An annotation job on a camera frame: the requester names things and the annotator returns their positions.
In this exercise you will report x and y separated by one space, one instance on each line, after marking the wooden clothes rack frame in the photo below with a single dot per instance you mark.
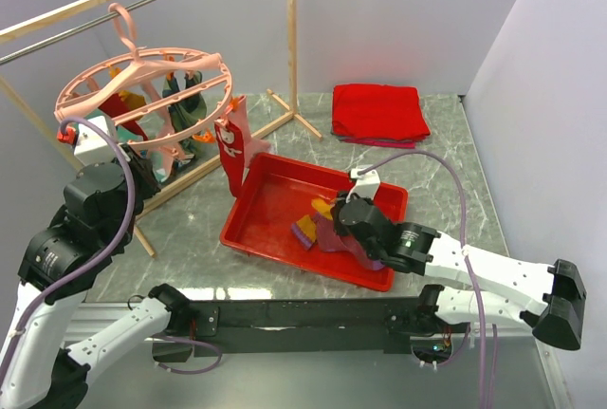
291 113

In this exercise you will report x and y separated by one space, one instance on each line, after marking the folded red cloth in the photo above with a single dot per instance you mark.
378 113

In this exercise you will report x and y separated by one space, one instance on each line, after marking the teal patterned sock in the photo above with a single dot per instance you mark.
124 135

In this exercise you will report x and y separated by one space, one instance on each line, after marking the red cat pattern sock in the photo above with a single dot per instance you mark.
231 146

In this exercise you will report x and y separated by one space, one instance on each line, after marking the metal hanging rod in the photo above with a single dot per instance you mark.
54 17

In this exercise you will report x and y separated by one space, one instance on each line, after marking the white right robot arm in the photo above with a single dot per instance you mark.
480 286

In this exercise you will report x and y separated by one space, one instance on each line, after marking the red sock on hanger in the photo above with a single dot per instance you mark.
115 106

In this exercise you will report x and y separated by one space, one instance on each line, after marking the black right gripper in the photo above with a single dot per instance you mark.
335 209

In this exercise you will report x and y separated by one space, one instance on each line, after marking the pink round clip hanger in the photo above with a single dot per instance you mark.
142 70

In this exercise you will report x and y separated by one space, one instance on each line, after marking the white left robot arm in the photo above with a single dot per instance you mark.
60 266

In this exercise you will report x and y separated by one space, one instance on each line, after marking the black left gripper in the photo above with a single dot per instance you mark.
144 169

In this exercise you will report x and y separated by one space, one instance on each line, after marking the red plastic tray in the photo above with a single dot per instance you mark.
277 192

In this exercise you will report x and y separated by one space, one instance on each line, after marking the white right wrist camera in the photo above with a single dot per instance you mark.
366 182

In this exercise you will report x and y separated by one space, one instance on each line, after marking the dark green camouflage sock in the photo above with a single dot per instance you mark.
185 113

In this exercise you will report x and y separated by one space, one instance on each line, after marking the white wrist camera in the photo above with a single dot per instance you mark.
366 182
87 146

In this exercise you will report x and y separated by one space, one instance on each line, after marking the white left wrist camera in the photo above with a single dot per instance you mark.
87 146

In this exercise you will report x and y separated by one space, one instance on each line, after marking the pink ribbed sock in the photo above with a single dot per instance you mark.
238 115

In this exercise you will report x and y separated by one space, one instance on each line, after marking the purple maroon sock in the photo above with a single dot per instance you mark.
305 230
329 241

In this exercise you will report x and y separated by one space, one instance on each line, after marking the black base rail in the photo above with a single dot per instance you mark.
274 326

